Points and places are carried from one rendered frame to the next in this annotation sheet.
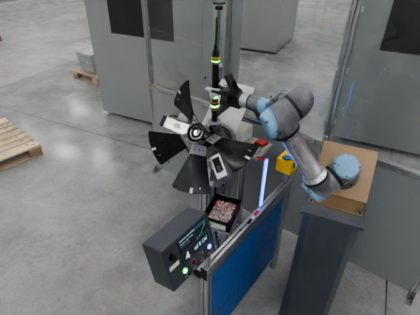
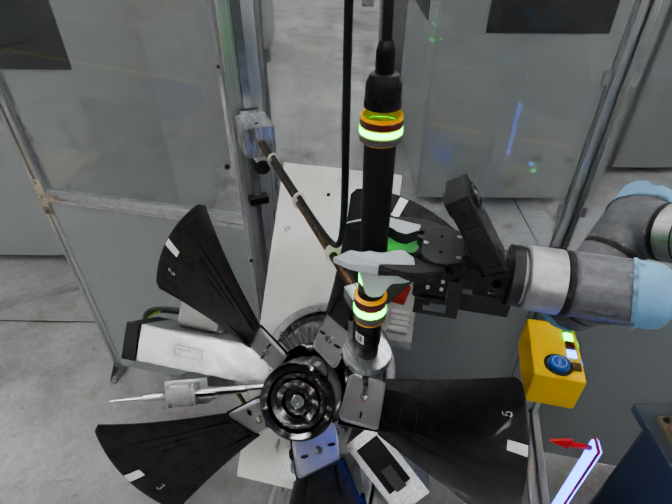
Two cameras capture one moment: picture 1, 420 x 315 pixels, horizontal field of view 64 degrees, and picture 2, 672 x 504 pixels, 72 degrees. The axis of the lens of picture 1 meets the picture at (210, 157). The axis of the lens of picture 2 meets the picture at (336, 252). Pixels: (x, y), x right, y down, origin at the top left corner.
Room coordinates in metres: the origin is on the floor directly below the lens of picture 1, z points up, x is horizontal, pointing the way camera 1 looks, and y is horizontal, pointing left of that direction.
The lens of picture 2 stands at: (1.29, 0.20, 1.83)
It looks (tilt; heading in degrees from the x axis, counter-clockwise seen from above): 38 degrees down; 336
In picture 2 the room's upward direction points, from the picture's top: straight up
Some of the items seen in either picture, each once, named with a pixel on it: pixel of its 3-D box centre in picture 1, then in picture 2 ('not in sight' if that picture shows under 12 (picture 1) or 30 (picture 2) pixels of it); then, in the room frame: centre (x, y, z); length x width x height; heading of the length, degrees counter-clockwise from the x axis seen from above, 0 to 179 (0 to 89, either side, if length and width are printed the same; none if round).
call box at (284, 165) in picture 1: (289, 161); (548, 363); (1.70, -0.49, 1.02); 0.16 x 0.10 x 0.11; 143
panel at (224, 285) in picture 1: (247, 264); not in sight; (1.38, -0.25, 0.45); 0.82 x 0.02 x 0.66; 143
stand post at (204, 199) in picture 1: (205, 212); not in sight; (1.84, 0.02, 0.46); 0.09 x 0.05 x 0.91; 53
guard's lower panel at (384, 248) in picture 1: (264, 175); (393, 346); (2.25, -0.46, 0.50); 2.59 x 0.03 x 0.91; 53
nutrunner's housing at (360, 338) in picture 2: (215, 87); (373, 245); (1.68, -0.02, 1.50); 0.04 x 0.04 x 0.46
